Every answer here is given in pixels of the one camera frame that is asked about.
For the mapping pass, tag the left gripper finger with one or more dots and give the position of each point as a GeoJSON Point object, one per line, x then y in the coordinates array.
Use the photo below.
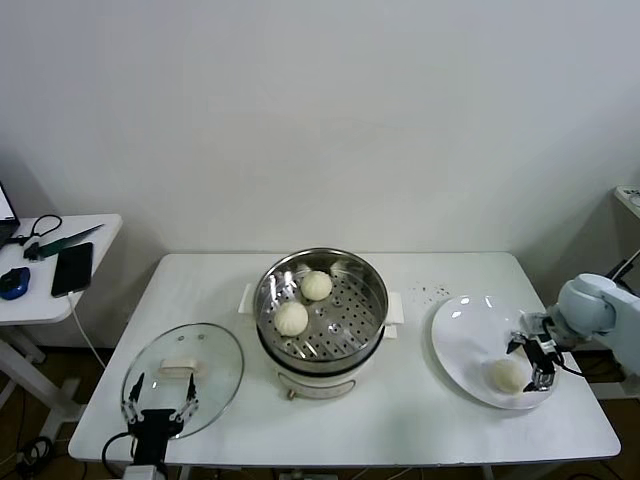
{"type": "Point", "coordinates": [189, 395]}
{"type": "Point", "coordinates": [134, 397]}

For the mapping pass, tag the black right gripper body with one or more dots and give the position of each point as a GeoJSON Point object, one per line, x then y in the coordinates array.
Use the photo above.
{"type": "Point", "coordinates": [539, 355]}

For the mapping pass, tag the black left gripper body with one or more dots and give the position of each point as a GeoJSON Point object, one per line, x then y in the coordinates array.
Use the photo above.
{"type": "Point", "coordinates": [152, 422]}

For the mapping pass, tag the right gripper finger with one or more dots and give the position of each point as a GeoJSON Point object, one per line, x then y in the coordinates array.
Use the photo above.
{"type": "Point", "coordinates": [541, 381]}
{"type": "Point", "coordinates": [516, 342]}

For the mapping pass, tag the white steamed baozi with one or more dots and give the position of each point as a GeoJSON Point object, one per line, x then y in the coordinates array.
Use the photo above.
{"type": "Point", "coordinates": [316, 285]}
{"type": "Point", "coordinates": [291, 318]}
{"type": "Point", "coordinates": [504, 376]}

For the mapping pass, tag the round glass pot lid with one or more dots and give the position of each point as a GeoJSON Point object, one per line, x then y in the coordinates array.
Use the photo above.
{"type": "Point", "coordinates": [215, 360]}

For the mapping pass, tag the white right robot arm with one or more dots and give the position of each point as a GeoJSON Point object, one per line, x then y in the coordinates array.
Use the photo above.
{"type": "Point", "coordinates": [595, 305]}

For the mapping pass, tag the stainless steel steamer basket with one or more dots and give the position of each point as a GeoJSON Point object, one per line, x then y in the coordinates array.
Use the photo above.
{"type": "Point", "coordinates": [350, 300]}

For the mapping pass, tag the large white plate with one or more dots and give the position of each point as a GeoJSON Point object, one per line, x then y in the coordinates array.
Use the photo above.
{"type": "Point", "coordinates": [470, 330]}

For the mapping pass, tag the white side table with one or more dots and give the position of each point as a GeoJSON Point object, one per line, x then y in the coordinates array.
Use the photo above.
{"type": "Point", "coordinates": [35, 310]}

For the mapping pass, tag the black smartphone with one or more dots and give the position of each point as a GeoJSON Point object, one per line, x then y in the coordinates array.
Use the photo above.
{"type": "Point", "coordinates": [73, 269]}

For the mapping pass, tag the blue computer mouse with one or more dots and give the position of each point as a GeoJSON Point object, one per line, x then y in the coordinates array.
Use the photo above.
{"type": "Point", "coordinates": [14, 282]}

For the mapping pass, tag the open laptop computer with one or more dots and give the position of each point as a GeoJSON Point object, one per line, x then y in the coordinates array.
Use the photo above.
{"type": "Point", "coordinates": [6, 210]}

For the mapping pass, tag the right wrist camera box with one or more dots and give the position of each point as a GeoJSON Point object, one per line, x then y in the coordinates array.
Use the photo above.
{"type": "Point", "coordinates": [536, 321]}

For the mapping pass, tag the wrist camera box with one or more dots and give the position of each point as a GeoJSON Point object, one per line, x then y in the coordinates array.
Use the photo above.
{"type": "Point", "coordinates": [145, 473]}
{"type": "Point", "coordinates": [536, 321]}

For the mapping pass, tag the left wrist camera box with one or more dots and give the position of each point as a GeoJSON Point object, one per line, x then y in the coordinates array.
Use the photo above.
{"type": "Point", "coordinates": [145, 473]}

